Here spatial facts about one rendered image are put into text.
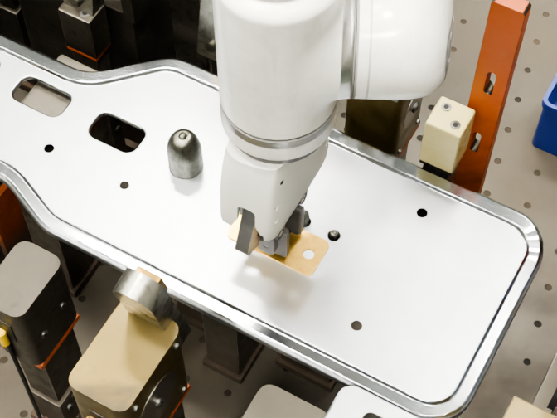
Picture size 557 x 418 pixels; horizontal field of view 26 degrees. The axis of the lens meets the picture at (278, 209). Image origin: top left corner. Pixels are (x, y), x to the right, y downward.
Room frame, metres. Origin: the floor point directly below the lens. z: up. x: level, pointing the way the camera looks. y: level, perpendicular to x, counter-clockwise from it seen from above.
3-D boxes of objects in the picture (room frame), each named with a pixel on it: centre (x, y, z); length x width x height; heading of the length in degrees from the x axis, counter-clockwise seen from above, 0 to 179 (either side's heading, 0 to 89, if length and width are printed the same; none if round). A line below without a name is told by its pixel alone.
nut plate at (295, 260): (0.52, 0.00, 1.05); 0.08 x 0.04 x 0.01; 61
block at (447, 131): (0.63, -0.15, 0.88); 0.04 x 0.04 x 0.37; 61
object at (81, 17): (0.82, 0.20, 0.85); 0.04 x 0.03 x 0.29; 61
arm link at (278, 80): (0.52, 0.00, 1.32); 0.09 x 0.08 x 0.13; 88
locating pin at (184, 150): (0.62, 0.09, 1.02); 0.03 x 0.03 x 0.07
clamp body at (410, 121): (0.72, -0.11, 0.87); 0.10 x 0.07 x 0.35; 151
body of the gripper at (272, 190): (0.52, 0.00, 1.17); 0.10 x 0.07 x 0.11; 151
